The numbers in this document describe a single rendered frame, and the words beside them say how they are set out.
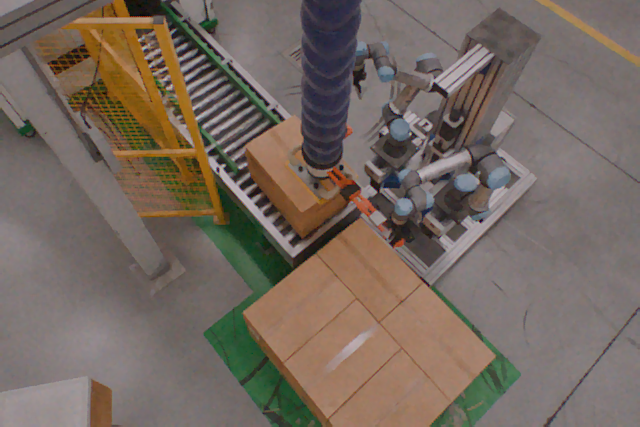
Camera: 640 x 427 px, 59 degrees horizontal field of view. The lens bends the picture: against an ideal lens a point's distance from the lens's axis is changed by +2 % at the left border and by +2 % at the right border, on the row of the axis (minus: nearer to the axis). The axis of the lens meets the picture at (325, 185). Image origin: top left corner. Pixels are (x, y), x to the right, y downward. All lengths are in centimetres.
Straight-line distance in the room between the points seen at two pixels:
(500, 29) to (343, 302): 184
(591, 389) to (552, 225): 121
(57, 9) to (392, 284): 270
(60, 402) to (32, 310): 145
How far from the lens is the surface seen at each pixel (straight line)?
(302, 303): 356
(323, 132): 268
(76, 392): 317
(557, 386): 435
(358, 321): 355
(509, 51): 275
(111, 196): 322
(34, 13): 146
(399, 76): 285
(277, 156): 352
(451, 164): 279
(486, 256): 446
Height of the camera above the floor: 396
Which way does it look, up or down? 62 degrees down
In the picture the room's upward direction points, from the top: 4 degrees clockwise
